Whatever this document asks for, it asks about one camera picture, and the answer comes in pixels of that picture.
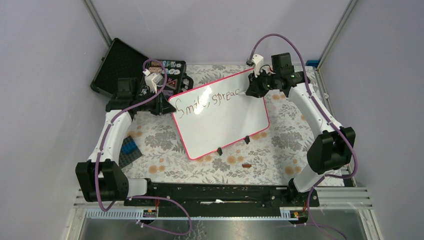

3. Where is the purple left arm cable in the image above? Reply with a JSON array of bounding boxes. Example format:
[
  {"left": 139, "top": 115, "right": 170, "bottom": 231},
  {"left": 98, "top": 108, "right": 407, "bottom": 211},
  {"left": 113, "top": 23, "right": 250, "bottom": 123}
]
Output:
[{"left": 94, "top": 58, "right": 194, "bottom": 237}]

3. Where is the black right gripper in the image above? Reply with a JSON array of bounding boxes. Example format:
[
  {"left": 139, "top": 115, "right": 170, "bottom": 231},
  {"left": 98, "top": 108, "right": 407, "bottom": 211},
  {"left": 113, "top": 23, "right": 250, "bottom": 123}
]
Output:
[{"left": 246, "top": 68, "right": 280, "bottom": 99}]

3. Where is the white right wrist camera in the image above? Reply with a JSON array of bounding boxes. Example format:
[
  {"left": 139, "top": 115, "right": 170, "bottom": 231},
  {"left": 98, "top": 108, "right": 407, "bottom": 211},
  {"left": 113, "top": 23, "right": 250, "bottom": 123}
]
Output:
[{"left": 246, "top": 53, "right": 264, "bottom": 77}]

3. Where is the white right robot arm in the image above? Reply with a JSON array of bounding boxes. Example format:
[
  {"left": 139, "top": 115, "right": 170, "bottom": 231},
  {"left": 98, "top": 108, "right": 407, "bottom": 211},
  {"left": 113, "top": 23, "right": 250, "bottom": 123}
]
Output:
[{"left": 245, "top": 53, "right": 356, "bottom": 206}]

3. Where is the grey lego baseplate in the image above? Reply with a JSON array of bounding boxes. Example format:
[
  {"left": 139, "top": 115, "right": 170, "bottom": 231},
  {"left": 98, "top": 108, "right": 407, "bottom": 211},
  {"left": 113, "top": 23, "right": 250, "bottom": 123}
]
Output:
[{"left": 118, "top": 136, "right": 143, "bottom": 169}]

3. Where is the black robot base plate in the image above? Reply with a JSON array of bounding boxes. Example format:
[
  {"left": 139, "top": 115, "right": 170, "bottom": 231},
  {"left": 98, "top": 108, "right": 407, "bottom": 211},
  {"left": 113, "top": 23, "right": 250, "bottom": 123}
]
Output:
[{"left": 144, "top": 182, "right": 319, "bottom": 207}]

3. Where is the blue corner bracket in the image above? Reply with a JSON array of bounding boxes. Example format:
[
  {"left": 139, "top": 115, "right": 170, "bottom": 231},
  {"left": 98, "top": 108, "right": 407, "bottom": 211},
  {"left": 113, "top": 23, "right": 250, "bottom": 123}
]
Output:
[{"left": 305, "top": 60, "right": 320, "bottom": 68}]

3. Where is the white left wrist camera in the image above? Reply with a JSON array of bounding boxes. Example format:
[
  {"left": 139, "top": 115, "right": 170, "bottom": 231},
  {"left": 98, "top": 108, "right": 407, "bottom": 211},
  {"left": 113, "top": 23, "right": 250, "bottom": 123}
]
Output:
[{"left": 143, "top": 69, "right": 164, "bottom": 94}]

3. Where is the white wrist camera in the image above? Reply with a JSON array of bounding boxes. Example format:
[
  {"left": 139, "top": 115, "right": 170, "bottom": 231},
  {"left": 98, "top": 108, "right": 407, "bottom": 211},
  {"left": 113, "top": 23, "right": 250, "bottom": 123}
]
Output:
[
  {"left": 246, "top": 53, "right": 264, "bottom": 77},
  {"left": 143, "top": 69, "right": 164, "bottom": 94}
]

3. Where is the black poker chip case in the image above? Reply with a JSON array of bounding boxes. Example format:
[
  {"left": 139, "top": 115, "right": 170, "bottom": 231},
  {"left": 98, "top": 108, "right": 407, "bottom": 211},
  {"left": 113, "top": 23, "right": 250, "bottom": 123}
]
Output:
[{"left": 90, "top": 38, "right": 194, "bottom": 98}]

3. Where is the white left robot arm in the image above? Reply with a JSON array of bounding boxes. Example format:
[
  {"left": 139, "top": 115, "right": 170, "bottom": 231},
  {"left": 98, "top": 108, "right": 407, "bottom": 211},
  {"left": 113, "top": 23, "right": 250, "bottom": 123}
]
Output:
[{"left": 75, "top": 73, "right": 174, "bottom": 206}]

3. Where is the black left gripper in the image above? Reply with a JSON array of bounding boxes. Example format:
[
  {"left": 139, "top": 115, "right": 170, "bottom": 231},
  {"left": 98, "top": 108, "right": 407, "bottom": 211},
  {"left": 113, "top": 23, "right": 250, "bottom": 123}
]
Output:
[{"left": 133, "top": 87, "right": 176, "bottom": 116}]

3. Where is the blue lego brick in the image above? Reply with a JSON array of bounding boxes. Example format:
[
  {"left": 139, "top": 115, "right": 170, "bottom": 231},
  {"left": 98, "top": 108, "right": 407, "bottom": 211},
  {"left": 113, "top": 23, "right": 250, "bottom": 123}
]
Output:
[{"left": 121, "top": 139, "right": 137, "bottom": 155}]

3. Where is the pink framed whiteboard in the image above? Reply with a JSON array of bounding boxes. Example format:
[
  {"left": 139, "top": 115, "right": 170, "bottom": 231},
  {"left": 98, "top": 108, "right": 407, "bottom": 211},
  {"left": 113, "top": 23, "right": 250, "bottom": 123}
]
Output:
[{"left": 168, "top": 68, "right": 270, "bottom": 160}]

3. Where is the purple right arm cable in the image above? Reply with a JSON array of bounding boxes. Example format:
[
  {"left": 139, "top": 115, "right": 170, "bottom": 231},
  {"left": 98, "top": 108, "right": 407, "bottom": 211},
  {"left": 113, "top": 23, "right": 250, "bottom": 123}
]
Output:
[{"left": 246, "top": 33, "right": 359, "bottom": 240}]

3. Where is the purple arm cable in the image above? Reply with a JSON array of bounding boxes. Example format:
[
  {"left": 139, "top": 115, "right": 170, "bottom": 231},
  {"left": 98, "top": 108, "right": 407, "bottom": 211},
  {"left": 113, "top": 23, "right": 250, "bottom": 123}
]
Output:
[
  {"left": 246, "top": 33, "right": 359, "bottom": 240},
  {"left": 94, "top": 58, "right": 194, "bottom": 237}
]

